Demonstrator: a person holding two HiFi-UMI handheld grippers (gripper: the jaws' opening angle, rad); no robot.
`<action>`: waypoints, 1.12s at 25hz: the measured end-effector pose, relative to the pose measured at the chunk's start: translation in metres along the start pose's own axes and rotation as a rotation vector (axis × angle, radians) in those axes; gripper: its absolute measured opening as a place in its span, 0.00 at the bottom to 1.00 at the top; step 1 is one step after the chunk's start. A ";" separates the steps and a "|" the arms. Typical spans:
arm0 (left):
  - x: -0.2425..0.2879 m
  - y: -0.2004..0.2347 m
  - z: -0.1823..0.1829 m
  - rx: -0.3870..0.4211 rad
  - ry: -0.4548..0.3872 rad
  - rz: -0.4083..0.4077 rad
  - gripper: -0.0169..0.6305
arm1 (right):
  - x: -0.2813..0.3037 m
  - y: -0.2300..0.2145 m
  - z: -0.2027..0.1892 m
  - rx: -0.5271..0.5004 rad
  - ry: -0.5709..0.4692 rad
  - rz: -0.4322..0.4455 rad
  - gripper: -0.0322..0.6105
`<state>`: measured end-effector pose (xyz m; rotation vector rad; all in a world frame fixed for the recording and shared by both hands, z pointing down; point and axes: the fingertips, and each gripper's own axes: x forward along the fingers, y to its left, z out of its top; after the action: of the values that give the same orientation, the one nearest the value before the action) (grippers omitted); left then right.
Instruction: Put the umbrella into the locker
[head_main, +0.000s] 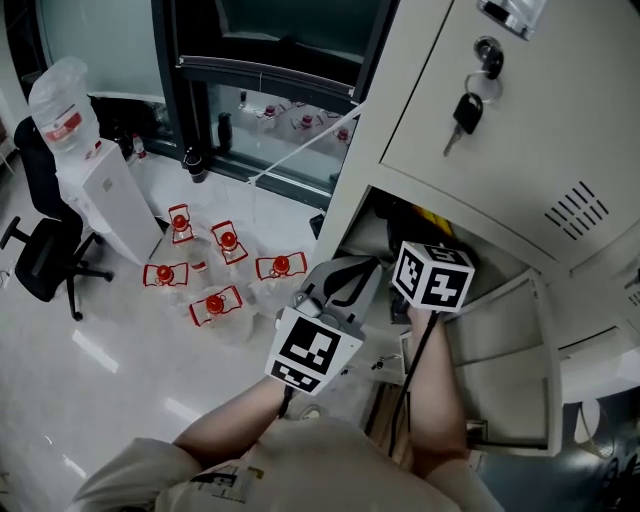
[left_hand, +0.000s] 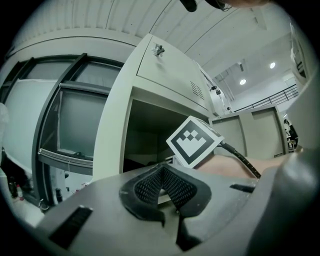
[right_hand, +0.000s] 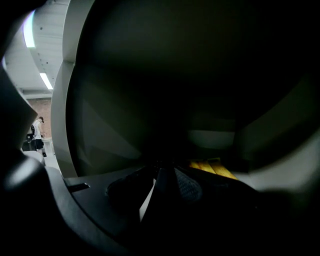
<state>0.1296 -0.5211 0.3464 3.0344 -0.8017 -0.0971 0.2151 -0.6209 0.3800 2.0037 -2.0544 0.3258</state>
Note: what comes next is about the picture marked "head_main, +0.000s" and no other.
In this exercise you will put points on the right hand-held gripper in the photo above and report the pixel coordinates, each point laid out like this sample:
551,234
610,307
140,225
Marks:
430,280

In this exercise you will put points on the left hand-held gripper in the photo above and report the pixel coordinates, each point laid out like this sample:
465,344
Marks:
309,350

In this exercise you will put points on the grey metal locker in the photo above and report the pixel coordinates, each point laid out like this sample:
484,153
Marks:
525,175

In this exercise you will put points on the person's right forearm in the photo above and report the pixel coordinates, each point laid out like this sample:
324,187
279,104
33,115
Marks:
435,400

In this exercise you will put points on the person's left forearm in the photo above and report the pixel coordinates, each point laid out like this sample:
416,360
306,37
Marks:
235,425

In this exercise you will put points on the clear water bottle red cap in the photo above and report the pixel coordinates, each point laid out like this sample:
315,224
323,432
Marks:
181,225
165,274
216,305
281,266
229,242

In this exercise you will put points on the brown cardboard box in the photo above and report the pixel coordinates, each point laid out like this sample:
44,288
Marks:
390,425

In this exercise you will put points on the black hanging key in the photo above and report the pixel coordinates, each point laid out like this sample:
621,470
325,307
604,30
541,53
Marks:
467,117

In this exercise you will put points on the black cup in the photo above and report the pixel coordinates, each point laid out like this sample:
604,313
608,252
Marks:
195,166

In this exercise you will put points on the person's beige shirt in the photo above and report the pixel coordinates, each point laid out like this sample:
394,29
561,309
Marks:
300,475

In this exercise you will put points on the black key in lock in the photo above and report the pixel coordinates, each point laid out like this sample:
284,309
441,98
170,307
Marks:
492,57

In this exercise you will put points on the white water dispenser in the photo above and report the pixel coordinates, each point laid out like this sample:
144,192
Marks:
117,205

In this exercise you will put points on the small bottle red label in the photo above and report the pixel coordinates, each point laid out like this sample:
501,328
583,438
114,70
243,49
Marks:
139,147

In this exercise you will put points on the chrome label holder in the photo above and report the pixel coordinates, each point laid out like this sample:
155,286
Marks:
512,15

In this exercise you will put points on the black office chair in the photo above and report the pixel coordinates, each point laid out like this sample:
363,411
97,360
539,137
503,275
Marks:
45,240

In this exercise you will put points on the large clear water jug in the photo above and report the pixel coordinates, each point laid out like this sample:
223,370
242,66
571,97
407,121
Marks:
60,110

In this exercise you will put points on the black window frame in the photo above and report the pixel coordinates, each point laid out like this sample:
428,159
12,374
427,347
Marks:
265,75

